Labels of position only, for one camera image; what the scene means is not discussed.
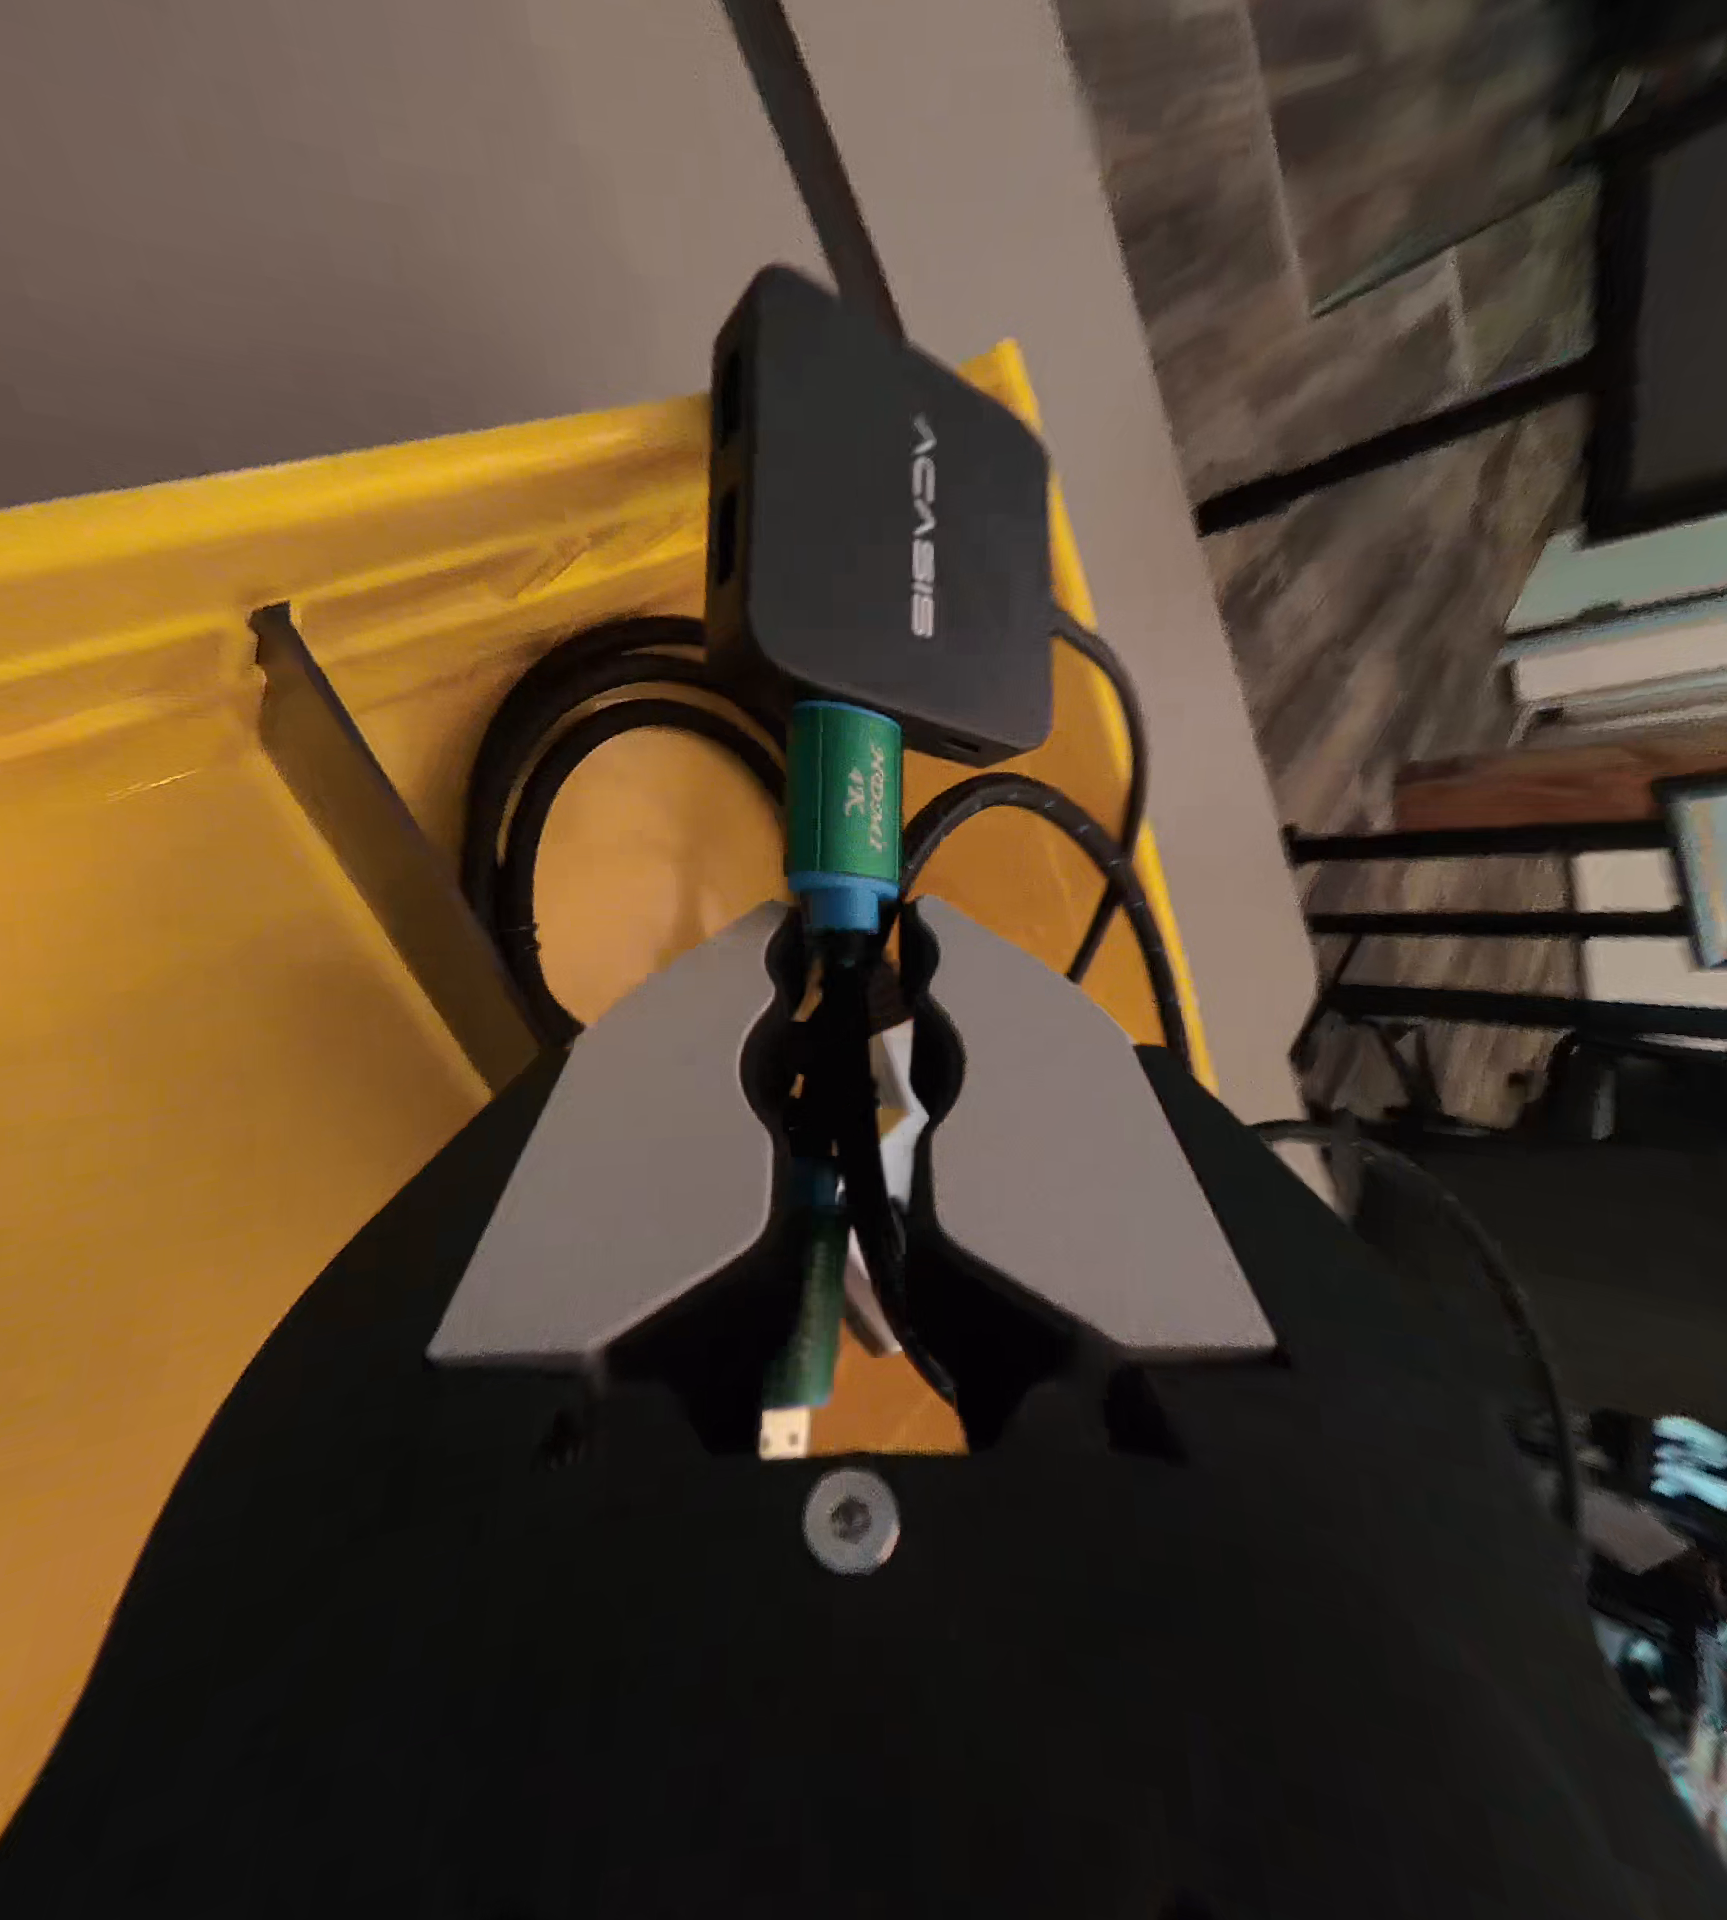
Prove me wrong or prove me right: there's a black braided cable green plug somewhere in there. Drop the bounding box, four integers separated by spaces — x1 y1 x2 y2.
749 699 919 1466

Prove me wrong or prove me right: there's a dark grey usb hub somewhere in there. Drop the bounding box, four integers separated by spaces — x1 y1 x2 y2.
705 264 1065 763

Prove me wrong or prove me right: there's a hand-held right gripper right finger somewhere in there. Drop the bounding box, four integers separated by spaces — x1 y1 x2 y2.
899 902 1280 1371

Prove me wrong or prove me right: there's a yellow plastic bin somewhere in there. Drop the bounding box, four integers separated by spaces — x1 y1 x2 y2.
0 336 1215 1920

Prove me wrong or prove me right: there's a black coiled adapter cable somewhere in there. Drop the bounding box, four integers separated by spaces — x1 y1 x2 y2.
458 618 805 1058

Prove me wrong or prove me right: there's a wooden beam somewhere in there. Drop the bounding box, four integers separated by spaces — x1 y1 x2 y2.
1392 736 1676 840

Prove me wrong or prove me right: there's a thin black hub cable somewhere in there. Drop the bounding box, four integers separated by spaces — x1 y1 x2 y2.
907 600 1232 1088

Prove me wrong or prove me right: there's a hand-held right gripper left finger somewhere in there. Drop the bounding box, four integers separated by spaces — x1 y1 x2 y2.
427 910 805 1377

